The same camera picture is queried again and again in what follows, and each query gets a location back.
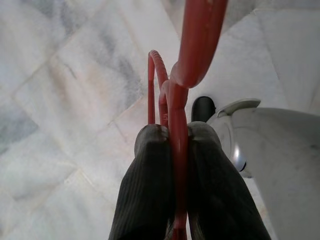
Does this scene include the red plastic clothes hanger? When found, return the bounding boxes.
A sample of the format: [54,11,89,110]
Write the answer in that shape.
[147,0,230,240]

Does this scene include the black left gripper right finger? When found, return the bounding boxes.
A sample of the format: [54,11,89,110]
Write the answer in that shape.
[186,121,272,240]

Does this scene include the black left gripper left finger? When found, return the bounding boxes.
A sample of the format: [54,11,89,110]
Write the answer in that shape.
[108,123,177,240]

